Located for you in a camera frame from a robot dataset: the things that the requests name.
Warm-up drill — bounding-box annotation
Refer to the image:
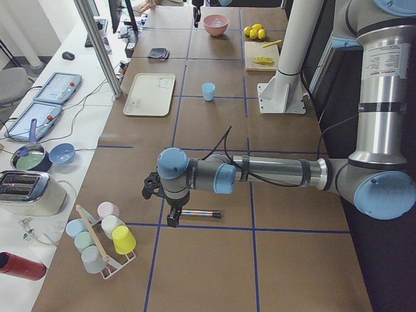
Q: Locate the pink bowl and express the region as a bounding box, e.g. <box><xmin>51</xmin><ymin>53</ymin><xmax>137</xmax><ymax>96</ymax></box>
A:
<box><xmin>203</xmin><ymin>14</ymin><xmax>229</xmax><ymax>36</ymax></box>

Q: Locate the folded grey cloth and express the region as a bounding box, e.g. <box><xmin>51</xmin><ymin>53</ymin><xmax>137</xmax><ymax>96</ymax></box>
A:
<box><xmin>147</xmin><ymin>47</ymin><xmax>170</xmax><ymax>61</ymax></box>

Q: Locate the aluminium frame post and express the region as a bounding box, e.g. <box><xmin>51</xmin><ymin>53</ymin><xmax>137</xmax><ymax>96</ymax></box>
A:
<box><xmin>73</xmin><ymin>0</ymin><xmax>122</xmax><ymax>99</ymax></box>

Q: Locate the black computer mouse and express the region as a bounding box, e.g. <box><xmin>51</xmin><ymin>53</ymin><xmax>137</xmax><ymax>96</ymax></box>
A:
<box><xmin>62</xmin><ymin>51</ymin><xmax>75</xmax><ymax>60</ymax></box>

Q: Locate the near teach pendant tablet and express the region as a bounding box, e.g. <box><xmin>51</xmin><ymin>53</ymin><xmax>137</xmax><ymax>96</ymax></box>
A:
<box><xmin>4</xmin><ymin>101</ymin><xmax>62</xmax><ymax>142</ymax></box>

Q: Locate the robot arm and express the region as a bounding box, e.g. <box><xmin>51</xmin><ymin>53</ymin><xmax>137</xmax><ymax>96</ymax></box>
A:
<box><xmin>142</xmin><ymin>1</ymin><xmax>415</xmax><ymax>227</ymax></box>

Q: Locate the white wire cup rack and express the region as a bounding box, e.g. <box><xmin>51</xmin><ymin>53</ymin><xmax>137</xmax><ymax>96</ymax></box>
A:
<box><xmin>75</xmin><ymin>205</ymin><xmax>137</xmax><ymax>280</ymax></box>

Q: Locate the whole yellow lemon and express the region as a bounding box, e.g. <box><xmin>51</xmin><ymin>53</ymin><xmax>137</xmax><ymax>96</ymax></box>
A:
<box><xmin>252</xmin><ymin>23</ymin><xmax>263</xmax><ymax>31</ymax></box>

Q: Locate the light blue plastic cup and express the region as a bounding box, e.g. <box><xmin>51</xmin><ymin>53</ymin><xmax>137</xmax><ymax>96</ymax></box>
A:
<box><xmin>201</xmin><ymin>83</ymin><xmax>216</xmax><ymax>101</ymax></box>

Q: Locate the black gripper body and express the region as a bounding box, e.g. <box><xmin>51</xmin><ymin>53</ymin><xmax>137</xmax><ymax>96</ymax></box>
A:
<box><xmin>142</xmin><ymin>172</ymin><xmax>187</xmax><ymax>215</ymax></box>

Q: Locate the blue bowl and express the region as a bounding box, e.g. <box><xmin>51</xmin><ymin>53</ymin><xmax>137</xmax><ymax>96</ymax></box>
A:
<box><xmin>49</xmin><ymin>143</ymin><xmax>75</xmax><ymax>164</ymax></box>

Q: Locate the light blue upside-down cup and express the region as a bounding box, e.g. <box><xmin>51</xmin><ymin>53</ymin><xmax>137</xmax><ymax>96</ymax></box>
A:
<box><xmin>66</xmin><ymin>218</ymin><xmax>88</xmax><ymax>239</ymax></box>

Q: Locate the far teach pendant tablet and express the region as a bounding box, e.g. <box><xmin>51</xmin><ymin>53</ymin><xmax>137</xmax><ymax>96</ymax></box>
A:
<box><xmin>33</xmin><ymin>72</ymin><xmax>83</xmax><ymax>105</ymax></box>

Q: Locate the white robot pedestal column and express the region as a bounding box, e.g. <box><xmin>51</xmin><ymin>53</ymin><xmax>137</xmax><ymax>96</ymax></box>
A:
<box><xmin>276</xmin><ymin>0</ymin><xmax>324</xmax><ymax>77</ymax></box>

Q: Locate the red cylinder bottle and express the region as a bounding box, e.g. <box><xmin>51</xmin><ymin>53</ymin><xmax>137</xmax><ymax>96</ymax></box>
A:
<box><xmin>1</xmin><ymin>252</ymin><xmax>47</xmax><ymax>281</ymax></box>

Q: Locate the cream bear serving tray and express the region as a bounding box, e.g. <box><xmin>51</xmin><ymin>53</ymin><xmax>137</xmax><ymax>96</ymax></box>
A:
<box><xmin>123</xmin><ymin>73</ymin><xmax>176</xmax><ymax>117</ymax></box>

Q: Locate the pink upside-down cup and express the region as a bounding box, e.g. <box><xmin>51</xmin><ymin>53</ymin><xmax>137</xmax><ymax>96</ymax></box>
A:
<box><xmin>97</xmin><ymin>201</ymin><xmax>120</xmax><ymax>220</ymax></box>

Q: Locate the white upside-down cup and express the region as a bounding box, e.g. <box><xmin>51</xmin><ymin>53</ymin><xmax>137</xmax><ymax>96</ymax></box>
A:
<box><xmin>101</xmin><ymin>214</ymin><xmax>125</xmax><ymax>240</ymax></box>

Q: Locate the pile of clear ice cubes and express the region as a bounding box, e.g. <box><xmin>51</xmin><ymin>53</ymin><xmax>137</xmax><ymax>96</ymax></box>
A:
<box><xmin>209</xmin><ymin>19</ymin><xmax>224</xmax><ymax>27</ymax></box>

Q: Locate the cream toaster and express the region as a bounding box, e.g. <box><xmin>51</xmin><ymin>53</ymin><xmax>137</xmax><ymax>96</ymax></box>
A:
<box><xmin>1</xmin><ymin>170</ymin><xmax>66</xmax><ymax>216</ymax></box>

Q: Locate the wooden cutting board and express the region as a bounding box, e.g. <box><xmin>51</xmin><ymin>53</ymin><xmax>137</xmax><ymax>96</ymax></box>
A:
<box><xmin>244</xmin><ymin>42</ymin><xmax>280</xmax><ymax>72</ymax></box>

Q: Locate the yellow upside-down cup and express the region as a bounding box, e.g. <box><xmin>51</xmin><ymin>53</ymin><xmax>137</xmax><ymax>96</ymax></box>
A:
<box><xmin>112</xmin><ymin>225</ymin><xmax>137</xmax><ymax>255</ymax></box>

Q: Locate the blue saucepan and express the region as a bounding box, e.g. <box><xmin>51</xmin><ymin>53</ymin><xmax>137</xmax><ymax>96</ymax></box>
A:
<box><xmin>10</xmin><ymin>118</ymin><xmax>52</xmax><ymax>172</ymax></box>

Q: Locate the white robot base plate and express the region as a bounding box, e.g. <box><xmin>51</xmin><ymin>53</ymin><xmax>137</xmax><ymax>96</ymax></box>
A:
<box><xmin>257</xmin><ymin>83</ymin><xmax>306</xmax><ymax>114</ymax></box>

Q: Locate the mint green upside-down cup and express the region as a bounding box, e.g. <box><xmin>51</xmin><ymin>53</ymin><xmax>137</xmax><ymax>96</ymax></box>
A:
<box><xmin>74</xmin><ymin>231</ymin><xmax>95</xmax><ymax>254</ymax></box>

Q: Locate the yellow knife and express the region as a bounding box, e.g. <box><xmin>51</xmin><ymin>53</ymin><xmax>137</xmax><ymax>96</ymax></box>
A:
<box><xmin>262</xmin><ymin>40</ymin><xmax>282</xmax><ymax>48</ymax></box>

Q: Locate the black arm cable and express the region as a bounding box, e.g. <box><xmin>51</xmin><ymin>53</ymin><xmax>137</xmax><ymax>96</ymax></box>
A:
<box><xmin>203</xmin><ymin>125</ymin><xmax>306</xmax><ymax>189</ymax></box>

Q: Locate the grey upside-down cup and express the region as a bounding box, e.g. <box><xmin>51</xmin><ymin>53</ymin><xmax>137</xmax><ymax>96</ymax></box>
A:
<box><xmin>81</xmin><ymin>246</ymin><xmax>106</xmax><ymax>274</ymax></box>

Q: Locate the teach pendant tablet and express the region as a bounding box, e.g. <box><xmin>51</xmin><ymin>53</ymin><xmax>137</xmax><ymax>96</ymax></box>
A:
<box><xmin>33</xmin><ymin>72</ymin><xmax>83</xmax><ymax>105</ymax></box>
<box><xmin>4</xmin><ymin>101</ymin><xmax>62</xmax><ymax>142</ymax></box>

